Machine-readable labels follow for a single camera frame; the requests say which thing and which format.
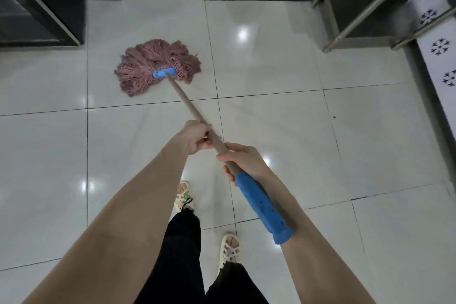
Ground person's black trousers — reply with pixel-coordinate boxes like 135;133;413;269
134;209;270;304

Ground person's left forearm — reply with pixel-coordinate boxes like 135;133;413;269
21;142;191;304

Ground person's right hand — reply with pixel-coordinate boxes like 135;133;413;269
216;142;279;188

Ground stainless steel table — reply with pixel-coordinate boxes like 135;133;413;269
312;0;456;53

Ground person's beige sandal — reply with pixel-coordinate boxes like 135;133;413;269
217;233;241;272
173;180;195;212

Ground person's right forearm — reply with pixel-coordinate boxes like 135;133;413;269
256;171;378;304

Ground person's left hand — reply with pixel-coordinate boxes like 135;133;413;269
176;119;223;155

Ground pink string mop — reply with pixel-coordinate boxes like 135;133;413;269
114;39;295;245

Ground grey glass display freezer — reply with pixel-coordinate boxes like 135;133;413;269
402;0;456;187

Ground person's left beige sandal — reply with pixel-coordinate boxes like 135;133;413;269
173;180;195;212

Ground person's right beige sandal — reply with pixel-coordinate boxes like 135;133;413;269
217;233;241;272

